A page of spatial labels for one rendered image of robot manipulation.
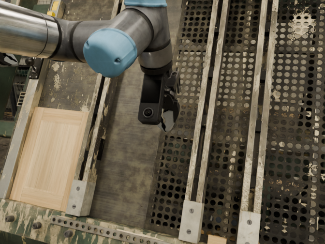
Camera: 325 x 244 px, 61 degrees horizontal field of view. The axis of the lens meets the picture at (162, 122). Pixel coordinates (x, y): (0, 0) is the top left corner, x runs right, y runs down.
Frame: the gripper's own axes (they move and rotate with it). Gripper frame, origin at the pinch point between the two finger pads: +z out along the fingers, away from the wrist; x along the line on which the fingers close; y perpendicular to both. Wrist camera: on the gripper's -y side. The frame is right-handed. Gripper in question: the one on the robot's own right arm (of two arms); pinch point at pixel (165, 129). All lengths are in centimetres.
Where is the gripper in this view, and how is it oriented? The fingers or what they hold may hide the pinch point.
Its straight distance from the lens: 72.3
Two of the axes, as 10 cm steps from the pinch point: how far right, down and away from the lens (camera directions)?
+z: 1.3, 7.0, 7.0
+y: 2.6, -7.1, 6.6
